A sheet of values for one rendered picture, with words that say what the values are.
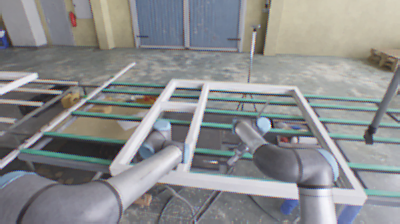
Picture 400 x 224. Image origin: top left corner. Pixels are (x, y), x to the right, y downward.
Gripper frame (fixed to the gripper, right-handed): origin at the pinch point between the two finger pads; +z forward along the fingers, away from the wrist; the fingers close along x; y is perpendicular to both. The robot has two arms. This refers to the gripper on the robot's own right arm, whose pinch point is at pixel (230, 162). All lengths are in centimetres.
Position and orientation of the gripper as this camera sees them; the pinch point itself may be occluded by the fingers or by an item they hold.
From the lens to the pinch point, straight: 136.8
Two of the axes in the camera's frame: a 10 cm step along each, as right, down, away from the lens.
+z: -7.0, 6.3, -3.4
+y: -7.1, -5.6, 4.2
